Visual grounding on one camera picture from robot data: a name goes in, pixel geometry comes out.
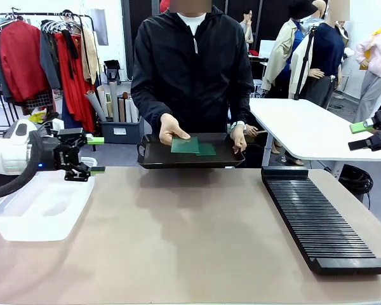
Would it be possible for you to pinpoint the black scarf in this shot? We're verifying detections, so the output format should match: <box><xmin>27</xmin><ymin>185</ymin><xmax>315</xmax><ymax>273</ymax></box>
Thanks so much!
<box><xmin>62</xmin><ymin>29</ymin><xmax>80</xmax><ymax>80</ymax></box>

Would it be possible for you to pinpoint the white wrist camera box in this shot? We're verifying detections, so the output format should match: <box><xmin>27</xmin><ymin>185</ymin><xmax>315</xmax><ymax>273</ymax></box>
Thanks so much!
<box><xmin>46</xmin><ymin>119</ymin><xmax>66</xmax><ymax>137</ymax></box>

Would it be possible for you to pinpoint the beige garment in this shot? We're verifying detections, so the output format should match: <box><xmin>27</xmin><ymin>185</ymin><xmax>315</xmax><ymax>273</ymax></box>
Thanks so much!
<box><xmin>81</xmin><ymin>27</ymin><xmax>99</xmax><ymax>85</ymax></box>

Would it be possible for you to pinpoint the beige paper roll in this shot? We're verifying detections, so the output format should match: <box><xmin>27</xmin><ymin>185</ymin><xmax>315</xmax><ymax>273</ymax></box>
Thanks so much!
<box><xmin>97</xmin><ymin>85</ymin><xmax>111</xmax><ymax>120</ymax></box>

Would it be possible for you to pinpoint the tall grey paper roll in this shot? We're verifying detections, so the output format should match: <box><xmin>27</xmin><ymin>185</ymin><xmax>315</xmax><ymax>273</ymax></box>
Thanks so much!
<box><xmin>109</xmin><ymin>81</ymin><xmax>120</xmax><ymax>123</ymax></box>

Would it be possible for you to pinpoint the grey coat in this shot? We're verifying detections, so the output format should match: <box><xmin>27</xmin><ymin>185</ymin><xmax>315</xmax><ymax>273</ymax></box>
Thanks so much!
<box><xmin>39</xmin><ymin>20</ymin><xmax>63</xmax><ymax>92</ymax></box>

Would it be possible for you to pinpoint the green PCB board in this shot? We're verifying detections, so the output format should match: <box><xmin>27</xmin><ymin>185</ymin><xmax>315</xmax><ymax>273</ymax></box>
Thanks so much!
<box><xmin>196</xmin><ymin>143</ymin><xmax>217</xmax><ymax>157</ymax></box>
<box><xmin>170</xmin><ymin>136</ymin><xmax>200</xmax><ymax>154</ymax></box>

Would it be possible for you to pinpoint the plaid skirt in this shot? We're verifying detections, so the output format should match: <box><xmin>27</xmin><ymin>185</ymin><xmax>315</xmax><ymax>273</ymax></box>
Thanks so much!
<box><xmin>22</xmin><ymin>90</ymin><xmax>55</xmax><ymax>111</ymax></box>

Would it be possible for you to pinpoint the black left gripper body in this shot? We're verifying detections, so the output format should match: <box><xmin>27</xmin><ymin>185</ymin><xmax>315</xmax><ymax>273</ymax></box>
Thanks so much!
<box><xmin>39</xmin><ymin>139</ymin><xmax>81</xmax><ymax>173</ymax></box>

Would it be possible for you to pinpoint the mannequin with beige trenchcoat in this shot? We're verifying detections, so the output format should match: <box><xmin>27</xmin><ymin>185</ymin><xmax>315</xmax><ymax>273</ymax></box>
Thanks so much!
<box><xmin>262</xmin><ymin>0</ymin><xmax>318</xmax><ymax>99</ymax></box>

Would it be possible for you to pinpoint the black coiled cable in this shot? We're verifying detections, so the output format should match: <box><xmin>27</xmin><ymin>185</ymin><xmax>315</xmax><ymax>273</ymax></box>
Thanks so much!
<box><xmin>338</xmin><ymin>163</ymin><xmax>374</xmax><ymax>210</ymax></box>

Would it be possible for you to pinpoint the red dress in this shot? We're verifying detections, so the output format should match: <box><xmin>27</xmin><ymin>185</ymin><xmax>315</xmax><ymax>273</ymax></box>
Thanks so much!
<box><xmin>53</xmin><ymin>31</ymin><xmax>96</xmax><ymax>133</ymax></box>

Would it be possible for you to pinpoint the white monitor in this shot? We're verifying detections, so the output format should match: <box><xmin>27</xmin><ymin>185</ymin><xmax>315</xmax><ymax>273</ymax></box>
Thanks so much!
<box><xmin>259</xmin><ymin>39</ymin><xmax>277</xmax><ymax>60</ymax></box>

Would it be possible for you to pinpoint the black metal clothes rack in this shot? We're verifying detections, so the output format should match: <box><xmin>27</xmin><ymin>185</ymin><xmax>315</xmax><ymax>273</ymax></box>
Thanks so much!
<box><xmin>0</xmin><ymin>8</ymin><xmax>102</xmax><ymax>128</ymax></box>

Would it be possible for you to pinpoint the grey storage box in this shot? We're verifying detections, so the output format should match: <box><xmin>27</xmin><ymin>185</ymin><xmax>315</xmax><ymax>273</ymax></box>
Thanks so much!
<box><xmin>98</xmin><ymin>116</ymin><xmax>145</xmax><ymax>146</ymax></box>

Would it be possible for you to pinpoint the mannequin with navy top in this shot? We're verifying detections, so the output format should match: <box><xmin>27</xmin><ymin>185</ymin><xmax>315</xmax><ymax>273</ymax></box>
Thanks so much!
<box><xmin>300</xmin><ymin>0</ymin><xmax>347</xmax><ymax>109</ymax></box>

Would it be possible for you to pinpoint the white table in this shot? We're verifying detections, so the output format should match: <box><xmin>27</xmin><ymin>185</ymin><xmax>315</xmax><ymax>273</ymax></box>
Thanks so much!
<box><xmin>249</xmin><ymin>97</ymin><xmax>381</xmax><ymax>179</ymax></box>

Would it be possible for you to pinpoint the translucent white plastic bin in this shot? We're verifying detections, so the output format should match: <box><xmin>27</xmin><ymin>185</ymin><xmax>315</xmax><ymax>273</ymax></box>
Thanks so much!
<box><xmin>0</xmin><ymin>157</ymin><xmax>96</xmax><ymax>242</ymax></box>

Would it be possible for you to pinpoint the mannequin with pink top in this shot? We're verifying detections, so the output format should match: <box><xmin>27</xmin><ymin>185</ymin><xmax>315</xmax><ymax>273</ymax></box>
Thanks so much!
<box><xmin>354</xmin><ymin>12</ymin><xmax>381</xmax><ymax>125</ymax></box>

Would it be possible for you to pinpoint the black plastic serving tray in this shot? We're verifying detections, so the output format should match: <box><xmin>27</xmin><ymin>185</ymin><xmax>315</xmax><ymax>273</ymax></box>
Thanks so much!
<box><xmin>136</xmin><ymin>132</ymin><xmax>246</xmax><ymax>170</ymax></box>

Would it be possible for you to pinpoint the black slotted PCB rack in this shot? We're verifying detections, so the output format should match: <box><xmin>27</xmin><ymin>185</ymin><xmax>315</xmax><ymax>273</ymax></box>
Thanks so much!
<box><xmin>260</xmin><ymin>165</ymin><xmax>381</xmax><ymax>276</ymax></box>

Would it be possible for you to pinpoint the grey wall poster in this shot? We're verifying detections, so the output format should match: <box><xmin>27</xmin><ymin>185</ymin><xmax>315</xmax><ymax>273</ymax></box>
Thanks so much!
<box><xmin>93</xmin><ymin>8</ymin><xmax>109</xmax><ymax>47</ymax></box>

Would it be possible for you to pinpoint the black corrugated cable hose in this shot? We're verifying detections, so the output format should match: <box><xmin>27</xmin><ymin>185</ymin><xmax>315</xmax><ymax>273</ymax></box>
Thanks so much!
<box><xmin>0</xmin><ymin>129</ymin><xmax>48</xmax><ymax>200</ymax></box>

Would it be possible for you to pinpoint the black stand device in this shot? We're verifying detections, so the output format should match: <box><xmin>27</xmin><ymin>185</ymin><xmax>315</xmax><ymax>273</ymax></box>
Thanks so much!
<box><xmin>104</xmin><ymin>59</ymin><xmax>122</xmax><ymax>85</ymax></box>

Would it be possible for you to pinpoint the yellow bag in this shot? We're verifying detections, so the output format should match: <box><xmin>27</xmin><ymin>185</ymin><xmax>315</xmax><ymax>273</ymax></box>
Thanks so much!
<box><xmin>28</xmin><ymin>111</ymin><xmax>48</xmax><ymax>125</ymax></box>

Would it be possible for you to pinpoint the person's left hand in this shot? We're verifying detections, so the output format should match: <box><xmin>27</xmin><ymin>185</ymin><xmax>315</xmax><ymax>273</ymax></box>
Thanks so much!
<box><xmin>230</xmin><ymin>126</ymin><xmax>248</xmax><ymax>155</ymax></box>

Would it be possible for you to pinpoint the brown paper roll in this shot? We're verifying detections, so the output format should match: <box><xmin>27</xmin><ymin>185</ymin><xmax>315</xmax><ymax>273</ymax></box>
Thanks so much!
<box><xmin>118</xmin><ymin>91</ymin><xmax>130</xmax><ymax>123</ymax></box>

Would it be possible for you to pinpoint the background person grey shirt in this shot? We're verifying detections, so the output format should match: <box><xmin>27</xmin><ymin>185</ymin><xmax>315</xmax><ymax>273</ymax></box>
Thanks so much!
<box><xmin>239</xmin><ymin>8</ymin><xmax>255</xmax><ymax>51</ymax></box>

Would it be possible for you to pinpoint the person's black jacket torso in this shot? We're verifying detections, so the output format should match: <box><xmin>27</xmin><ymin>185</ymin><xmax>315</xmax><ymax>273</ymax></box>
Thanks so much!
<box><xmin>130</xmin><ymin>5</ymin><xmax>254</xmax><ymax>150</ymax></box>

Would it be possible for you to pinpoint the person's left forearm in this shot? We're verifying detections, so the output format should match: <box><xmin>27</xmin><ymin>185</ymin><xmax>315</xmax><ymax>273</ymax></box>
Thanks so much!
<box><xmin>228</xmin><ymin>88</ymin><xmax>254</xmax><ymax>126</ymax></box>

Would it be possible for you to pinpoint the white paper roll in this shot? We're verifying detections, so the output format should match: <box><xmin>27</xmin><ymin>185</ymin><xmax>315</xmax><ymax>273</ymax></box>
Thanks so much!
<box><xmin>128</xmin><ymin>97</ymin><xmax>139</xmax><ymax>123</ymax></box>

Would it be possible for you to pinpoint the person's right hand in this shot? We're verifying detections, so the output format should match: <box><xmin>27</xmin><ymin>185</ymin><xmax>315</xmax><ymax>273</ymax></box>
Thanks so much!
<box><xmin>159</xmin><ymin>113</ymin><xmax>191</xmax><ymax>147</ymax></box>

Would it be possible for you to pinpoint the red coat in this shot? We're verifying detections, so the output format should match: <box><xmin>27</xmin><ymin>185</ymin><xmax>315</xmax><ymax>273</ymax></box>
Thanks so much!
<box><xmin>0</xmin><ymin>20</ymin><xmax>50</xmax><ymax>102</ymax></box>

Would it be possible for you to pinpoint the black bucket hat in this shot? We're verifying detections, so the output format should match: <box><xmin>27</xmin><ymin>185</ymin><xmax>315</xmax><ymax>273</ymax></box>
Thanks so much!
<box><xmin>288</xmin><ymin>0</ymin><xmax>319</xmax><ymax>20</ymax></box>

